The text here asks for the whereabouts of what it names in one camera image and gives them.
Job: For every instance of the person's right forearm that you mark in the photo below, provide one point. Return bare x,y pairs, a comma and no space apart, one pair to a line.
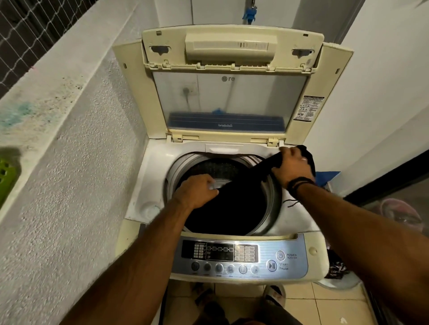
368,241

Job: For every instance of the pink plastic bucket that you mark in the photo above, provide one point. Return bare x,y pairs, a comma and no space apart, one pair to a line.
402,211

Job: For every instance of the green plastic basket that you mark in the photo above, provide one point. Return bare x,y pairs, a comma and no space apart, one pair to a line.
6,180

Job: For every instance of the white window safety net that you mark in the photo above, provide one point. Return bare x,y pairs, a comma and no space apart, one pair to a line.
26,33

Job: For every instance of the person's left forearm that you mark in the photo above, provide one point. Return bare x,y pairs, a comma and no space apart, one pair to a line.
134,274

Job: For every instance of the person's sandal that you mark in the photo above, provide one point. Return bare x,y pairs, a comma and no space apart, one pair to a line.
275,294
204,294

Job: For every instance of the white and blue washing machine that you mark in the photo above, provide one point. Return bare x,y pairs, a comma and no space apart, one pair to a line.
150,187

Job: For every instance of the washing machine glass lid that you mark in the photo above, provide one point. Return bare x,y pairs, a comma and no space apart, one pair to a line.
231,97

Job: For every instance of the white round laundry hamper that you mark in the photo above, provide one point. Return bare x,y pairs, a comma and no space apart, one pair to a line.
338,284

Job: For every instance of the black wrist band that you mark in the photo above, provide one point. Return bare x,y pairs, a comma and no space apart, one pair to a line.
300,182

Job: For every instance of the person's right hand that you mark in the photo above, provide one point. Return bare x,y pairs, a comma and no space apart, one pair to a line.
293,165

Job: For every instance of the person's right sandal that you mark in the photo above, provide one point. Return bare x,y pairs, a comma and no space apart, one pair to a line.
275,294

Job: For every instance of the blue water tap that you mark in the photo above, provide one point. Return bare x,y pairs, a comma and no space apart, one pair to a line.
249,15

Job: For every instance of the black white warning sticker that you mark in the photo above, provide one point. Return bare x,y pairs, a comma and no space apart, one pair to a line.
309,108

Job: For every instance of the person's left hand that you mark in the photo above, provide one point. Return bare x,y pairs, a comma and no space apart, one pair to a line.
194,192

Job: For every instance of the black power plug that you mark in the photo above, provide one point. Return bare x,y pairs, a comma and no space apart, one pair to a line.
186,91

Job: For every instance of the person's left sandal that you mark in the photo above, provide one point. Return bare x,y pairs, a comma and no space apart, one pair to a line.
204,294

